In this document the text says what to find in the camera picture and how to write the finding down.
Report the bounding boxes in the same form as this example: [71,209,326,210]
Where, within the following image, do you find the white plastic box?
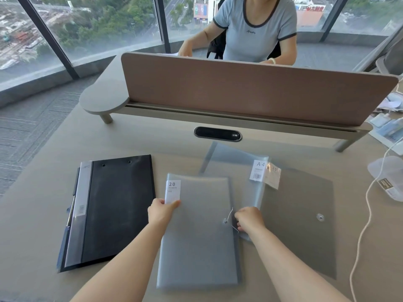
[367,156,403,202]

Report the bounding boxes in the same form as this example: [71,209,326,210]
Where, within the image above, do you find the person's right forearm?
[247,228,351,302]

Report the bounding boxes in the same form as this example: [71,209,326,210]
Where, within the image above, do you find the person's right hand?
[234,206,267,235]

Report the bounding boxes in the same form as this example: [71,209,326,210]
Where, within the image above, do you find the grey translucent snap envelope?
[242,167,337,280]

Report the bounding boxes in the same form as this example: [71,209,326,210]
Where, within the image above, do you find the blue folder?
[57,168,80,273]

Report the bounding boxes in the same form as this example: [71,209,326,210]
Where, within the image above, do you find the white cable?
[349,135,403,302]

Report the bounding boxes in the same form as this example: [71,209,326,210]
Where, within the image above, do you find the grey translucent string-tie folder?
[156,173,242,290]

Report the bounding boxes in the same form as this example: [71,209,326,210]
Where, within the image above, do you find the person's left forearm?
[70,222,167,302]

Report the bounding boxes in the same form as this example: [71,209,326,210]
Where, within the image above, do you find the grey divider support rail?
[100,102,373,153]

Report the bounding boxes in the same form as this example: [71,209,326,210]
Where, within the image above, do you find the grey office chair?
[353,26,403,76]

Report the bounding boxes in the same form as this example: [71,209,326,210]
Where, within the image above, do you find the black chair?
[207,28,228,60]

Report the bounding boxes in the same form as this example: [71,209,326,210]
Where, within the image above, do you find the blue white packet tray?
[368,112,403,155]

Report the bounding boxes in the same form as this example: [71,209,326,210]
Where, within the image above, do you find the black oval cable grommet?
[194,126,243,142]

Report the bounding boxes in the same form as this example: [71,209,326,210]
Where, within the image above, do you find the black clip folder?
[64,155,157,271]

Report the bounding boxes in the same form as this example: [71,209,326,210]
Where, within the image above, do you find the person's left hand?
[148,198,182,230]

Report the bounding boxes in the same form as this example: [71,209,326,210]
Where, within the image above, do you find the white paper items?
[376,92,403,113]

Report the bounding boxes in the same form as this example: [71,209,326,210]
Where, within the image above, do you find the brown desk divider panel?
[121,52,400,127]

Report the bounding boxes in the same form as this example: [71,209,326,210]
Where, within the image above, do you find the clear labelled plastic folder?
[200,141,270,214]

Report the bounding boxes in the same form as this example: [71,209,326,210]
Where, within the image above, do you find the dark window frame post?
[15,0,80,80]
[319,0,351,43]
[154,0,171,54]

